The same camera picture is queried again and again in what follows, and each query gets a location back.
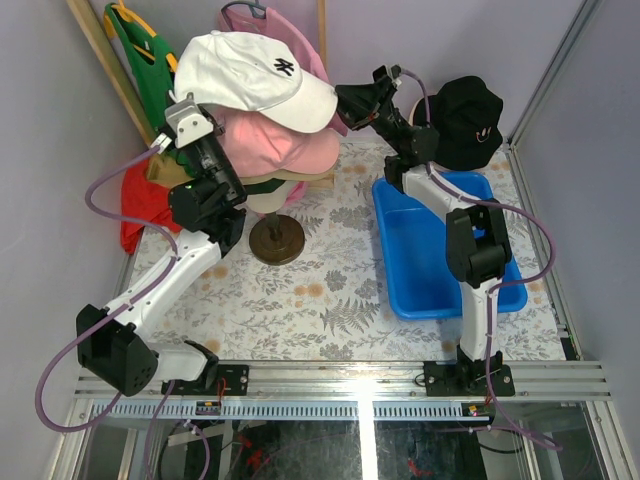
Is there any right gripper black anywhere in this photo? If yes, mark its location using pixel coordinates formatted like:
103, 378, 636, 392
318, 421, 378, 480
325, 77, 409, 157

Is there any pink baseball cap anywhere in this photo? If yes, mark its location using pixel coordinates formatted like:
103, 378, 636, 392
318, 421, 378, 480
216, 108, 340, 177

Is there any khaki hat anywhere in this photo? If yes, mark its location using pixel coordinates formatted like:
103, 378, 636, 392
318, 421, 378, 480
145, 155, 335, 188

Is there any dark green cap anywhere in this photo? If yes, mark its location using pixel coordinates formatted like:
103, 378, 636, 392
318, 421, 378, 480
243, 178, 286, 196

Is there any cream foam mannequin head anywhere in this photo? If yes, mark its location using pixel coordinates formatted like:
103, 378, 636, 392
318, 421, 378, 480
246, 181, 296, 215

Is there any white cap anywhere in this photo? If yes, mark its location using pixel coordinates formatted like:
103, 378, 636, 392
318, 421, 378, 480
173, 30, 338, 134

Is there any dark mannequin base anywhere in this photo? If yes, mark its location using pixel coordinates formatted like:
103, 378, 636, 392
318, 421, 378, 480
249, 212, 305, 266

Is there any black hat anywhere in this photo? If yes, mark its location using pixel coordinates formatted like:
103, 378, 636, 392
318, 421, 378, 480
424, 76, 503, 171

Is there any pink t-shirt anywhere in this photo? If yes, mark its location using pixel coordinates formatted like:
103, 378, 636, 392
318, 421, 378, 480
219, 7, 347, 206

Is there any blue plastic bin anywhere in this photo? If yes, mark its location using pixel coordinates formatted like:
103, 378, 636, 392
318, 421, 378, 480
372, 172, 529, 322

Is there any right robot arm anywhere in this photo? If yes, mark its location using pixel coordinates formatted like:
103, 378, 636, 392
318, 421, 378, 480
335, 65, 515, 402

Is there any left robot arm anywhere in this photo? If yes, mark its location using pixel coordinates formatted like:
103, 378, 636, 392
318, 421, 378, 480
76, 133, 246, 397

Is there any red cloth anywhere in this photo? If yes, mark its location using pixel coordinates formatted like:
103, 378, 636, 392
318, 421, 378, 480
121, 160, 181, 233

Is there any green tank top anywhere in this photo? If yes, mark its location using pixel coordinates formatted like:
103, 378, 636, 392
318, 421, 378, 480
103, 2, 194, 174

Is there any floral table mat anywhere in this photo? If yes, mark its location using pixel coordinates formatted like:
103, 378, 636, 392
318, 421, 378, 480
107, 141, 569, 362

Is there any yellow hanger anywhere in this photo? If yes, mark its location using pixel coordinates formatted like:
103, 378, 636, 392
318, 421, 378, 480
103, 1, 178, 75

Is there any wooden clothes rack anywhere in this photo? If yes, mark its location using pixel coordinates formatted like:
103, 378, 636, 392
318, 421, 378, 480
67, 0, 335, 194

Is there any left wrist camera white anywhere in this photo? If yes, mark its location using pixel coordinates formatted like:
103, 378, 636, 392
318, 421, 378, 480
150, 92, 214, 153

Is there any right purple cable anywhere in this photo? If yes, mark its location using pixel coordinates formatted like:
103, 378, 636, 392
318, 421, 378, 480
397, 67, 559, 454

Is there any aluminium rail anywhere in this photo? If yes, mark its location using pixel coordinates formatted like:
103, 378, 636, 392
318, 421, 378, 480
76, 361, 611, 421

